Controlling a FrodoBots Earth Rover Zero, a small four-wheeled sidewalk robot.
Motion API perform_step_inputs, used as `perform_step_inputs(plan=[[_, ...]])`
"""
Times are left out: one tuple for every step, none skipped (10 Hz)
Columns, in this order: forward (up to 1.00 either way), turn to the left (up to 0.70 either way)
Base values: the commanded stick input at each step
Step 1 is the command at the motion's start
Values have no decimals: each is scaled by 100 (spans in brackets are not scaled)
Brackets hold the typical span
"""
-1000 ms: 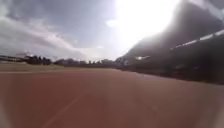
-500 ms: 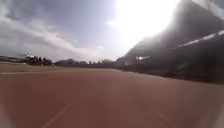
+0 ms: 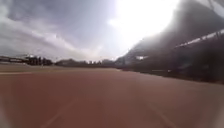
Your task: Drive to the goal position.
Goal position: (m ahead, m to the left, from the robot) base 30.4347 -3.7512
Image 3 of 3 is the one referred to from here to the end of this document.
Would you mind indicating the grass field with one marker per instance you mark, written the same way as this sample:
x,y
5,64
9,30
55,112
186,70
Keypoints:
x,y
20,68

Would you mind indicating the red running track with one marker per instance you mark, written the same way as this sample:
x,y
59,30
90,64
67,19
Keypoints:
x,y
100,96

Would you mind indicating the grandstand building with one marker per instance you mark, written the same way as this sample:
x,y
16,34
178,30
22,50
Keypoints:
x,y
186,56

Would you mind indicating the white painted lane lines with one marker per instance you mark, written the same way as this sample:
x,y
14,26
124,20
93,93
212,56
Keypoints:
x,y
58,115

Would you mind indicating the distant row of trees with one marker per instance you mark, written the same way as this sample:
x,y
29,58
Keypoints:
x,y
40,61

